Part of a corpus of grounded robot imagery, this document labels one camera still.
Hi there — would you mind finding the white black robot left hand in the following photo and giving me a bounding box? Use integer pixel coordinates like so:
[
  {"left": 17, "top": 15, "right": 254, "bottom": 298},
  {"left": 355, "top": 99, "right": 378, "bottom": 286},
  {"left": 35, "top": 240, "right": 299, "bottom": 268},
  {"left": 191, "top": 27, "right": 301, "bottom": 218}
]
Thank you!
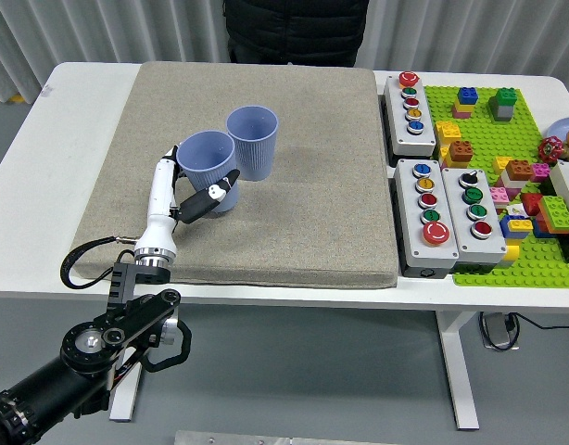
[{"left": 133, "top": 143, "right": 242, "bottom": 255}]

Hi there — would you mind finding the blue ribbed cup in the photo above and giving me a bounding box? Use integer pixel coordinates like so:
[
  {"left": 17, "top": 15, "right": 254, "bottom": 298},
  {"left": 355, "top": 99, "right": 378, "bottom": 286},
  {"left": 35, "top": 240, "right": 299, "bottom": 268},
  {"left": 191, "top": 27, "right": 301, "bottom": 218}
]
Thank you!
[
  {"left": 175, "top": 131, "right": 240, "bottom": 214},
  {"left": 225, "top": 105, "right": 280, "bottom": 182}
]

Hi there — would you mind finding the grey-brown fabric mat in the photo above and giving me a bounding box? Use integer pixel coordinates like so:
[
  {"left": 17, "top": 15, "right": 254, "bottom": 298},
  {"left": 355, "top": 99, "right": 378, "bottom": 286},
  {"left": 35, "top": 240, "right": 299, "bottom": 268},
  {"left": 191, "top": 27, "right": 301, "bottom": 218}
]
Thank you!
[{"left": 70, "top": 61, "right": 400, "bottom": 291}]

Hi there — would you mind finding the white table leg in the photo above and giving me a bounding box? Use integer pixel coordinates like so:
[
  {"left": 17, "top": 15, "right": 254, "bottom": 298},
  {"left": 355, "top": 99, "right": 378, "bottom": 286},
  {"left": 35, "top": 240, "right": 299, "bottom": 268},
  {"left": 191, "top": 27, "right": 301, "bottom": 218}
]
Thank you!
[
  {"left": 435, "top": 310, "right": 480, "bottom": 430},
  {"left": 108, "top": 301, "right": 156, "bottom": 422}
]

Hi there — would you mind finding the person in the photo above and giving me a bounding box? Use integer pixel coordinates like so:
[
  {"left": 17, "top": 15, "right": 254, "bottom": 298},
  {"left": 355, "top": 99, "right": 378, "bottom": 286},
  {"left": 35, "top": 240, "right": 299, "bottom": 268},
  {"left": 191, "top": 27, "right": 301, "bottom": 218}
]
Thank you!
[{"left": 222, "top": 0, "right": 370, "bottom": 66}]

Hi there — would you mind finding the five-button box, large red stop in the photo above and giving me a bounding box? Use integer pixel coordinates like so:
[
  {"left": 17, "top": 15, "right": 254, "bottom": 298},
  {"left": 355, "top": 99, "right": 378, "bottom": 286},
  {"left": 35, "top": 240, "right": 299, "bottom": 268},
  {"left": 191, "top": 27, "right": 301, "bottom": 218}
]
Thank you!
[{"left": 393, "top": 159, "right": 461, "bottom": 279}]

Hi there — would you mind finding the five-button box, small red stop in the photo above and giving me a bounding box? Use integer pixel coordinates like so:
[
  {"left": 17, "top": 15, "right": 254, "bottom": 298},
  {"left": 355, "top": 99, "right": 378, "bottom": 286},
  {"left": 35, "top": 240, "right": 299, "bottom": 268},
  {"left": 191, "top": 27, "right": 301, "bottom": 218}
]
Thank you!
[{"left": 379, "top": 71, "right": 438, "bottom": 159}]

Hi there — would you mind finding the large yellow toy brick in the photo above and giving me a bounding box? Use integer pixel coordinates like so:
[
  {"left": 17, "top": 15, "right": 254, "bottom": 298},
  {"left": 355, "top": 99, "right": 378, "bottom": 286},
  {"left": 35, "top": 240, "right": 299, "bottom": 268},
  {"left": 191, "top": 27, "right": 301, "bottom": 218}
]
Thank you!
[{"left": 435, "top": 121, "right": 462, "bottom": 149}]

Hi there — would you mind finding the button box with black selector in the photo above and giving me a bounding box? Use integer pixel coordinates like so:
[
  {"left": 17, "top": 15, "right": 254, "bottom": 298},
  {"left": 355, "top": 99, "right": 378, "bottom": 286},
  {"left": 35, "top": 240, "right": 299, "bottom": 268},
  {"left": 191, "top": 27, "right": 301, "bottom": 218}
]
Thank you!
[{"left": 441, "top": 167, "right": 509, "bottom": 274}]

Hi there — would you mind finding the brown yellow brick stack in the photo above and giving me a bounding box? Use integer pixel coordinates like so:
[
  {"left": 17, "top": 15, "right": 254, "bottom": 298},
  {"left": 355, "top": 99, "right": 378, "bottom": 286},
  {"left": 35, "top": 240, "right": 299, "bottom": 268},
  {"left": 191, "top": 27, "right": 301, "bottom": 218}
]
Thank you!
[{"left": 439, "top": 140, "right": 475, "bottom": 169}]

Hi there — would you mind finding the blue yellow pink brick stack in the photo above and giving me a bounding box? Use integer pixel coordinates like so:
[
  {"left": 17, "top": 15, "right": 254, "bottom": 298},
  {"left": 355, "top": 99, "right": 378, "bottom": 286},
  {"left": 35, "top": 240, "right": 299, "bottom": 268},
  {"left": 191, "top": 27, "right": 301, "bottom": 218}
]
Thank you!
[{"left": 452, "top": 86, "right": 480, "bottom": 120}]

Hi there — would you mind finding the green brick baseplate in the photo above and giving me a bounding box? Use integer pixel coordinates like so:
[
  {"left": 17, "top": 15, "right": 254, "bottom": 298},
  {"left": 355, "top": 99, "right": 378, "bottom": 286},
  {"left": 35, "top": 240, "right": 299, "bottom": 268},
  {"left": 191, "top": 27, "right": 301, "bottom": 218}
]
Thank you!
[{"left": 423, "top": 85, "right": 569, "bottom": 289}]

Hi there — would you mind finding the grey pleated curtain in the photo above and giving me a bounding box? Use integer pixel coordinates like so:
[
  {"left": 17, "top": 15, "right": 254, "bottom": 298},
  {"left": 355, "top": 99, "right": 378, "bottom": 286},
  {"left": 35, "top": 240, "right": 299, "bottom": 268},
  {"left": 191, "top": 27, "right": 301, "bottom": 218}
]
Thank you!
[{"left": 0, "top": 0, "right": 569, "bottom": 101}]

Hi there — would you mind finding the yellow round toy brick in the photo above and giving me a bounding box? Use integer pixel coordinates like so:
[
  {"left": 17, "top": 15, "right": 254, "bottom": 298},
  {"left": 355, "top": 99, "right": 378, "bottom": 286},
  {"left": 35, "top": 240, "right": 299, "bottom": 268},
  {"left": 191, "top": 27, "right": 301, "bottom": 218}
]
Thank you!
[{"left": 499, "top": 244, "right": 521, "bottom": 270}]

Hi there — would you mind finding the grey floor power strip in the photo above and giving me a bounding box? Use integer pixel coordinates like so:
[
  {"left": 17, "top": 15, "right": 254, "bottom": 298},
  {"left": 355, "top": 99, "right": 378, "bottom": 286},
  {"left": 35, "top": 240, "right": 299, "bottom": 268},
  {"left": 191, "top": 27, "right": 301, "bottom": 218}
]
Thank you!
[{"left": 479, "top": 312, "right": 520, "bottom": 351}]

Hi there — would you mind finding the green grey brick stack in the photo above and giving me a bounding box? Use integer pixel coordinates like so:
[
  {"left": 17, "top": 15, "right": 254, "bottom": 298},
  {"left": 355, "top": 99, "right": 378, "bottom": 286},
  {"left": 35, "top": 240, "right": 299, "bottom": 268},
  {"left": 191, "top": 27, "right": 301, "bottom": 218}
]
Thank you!
[{"left": 487, "top": 87, "right": 518, "bottom": 122}]

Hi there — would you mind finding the brown white brick stack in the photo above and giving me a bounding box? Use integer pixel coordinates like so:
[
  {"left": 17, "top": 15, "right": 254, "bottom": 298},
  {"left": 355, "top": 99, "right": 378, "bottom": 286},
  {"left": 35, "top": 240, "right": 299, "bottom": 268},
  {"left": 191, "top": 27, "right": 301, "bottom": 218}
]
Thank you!
[{"left": 500, "top": 159, "right": 536, "bottom": 190}]

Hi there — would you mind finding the red toy brick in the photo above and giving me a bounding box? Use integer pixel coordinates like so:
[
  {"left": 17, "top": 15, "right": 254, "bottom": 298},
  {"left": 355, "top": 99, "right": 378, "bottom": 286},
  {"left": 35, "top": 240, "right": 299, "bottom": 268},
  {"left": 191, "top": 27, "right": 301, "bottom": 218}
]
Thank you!
[{"left": 520, "top": 193, "right": 545, "bottom": 217}]

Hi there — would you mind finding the red toy valve wheel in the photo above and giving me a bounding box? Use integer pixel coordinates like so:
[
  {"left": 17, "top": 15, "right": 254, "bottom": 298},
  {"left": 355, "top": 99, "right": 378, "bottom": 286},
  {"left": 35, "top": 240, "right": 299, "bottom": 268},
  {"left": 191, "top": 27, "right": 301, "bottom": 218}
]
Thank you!
[{"left": 537, "top": 136, "right": 564, "bottom": 163}]

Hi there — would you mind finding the green orange brick stack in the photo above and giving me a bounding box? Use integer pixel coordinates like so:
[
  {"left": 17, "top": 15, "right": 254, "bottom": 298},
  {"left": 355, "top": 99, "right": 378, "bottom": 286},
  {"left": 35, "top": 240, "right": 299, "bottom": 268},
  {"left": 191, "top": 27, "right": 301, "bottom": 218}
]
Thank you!
[{"left": 537, "top": 195, "right": 569, "bottom": 235}]

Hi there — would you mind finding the white button box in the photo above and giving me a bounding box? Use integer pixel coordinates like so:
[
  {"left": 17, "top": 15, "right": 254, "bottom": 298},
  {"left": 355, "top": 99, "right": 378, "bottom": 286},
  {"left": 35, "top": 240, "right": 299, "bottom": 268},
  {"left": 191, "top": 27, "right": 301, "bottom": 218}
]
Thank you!
[{"left": 548, "top": 160, "right": 569, "bottom": 254}]

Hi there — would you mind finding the light blue plate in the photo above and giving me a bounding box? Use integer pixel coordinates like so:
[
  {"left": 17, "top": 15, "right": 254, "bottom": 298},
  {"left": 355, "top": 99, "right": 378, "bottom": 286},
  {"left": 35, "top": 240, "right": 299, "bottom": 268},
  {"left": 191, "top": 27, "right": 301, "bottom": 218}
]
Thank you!
[{"left": 546, "top": 117, "right": 569, "bottom": 140}]

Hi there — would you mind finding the black floor cable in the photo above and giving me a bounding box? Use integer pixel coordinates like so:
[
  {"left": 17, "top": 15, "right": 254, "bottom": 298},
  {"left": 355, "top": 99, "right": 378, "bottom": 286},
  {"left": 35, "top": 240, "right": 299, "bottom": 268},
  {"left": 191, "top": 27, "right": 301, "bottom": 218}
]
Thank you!
[{"left": 511, "top": 312, "right": 569, "bottom": 332}]

